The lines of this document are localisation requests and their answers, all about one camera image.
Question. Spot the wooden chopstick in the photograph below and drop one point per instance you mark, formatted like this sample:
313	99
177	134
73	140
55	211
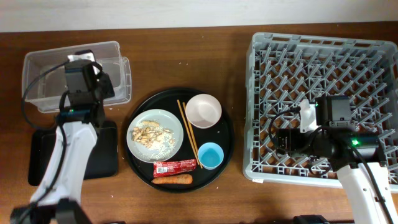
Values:
187	130
195	148

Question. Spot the grey plate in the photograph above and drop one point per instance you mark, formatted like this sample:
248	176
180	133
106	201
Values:
167	120

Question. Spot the red snack wrapper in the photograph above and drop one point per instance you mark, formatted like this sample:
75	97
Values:
163	169

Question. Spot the orange carrot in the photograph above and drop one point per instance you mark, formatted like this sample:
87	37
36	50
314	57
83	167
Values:
183	179

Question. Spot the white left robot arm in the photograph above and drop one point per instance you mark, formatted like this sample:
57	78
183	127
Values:
81	114

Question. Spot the round black serving tray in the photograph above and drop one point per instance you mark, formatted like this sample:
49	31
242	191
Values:
222	133

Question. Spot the pink bowl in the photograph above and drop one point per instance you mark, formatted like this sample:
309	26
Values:
203	111

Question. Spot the clear plastic waste bin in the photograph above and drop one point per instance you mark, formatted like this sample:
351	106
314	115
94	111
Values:
46	93

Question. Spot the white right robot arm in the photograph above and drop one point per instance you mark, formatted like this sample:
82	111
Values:
359	163

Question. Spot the blue cup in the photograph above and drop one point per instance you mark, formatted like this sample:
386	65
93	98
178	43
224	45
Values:
210	155

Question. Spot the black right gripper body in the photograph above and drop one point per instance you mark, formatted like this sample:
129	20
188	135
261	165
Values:
296	141

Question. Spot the black rectangular tray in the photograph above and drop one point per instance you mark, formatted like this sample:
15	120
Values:
103	161

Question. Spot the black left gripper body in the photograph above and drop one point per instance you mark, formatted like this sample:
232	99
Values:
106	90

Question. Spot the grey dishwasher rack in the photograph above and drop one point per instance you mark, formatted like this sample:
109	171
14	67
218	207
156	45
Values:
284	69

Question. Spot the peanut shells and rice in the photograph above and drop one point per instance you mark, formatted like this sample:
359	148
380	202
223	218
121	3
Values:
155	138

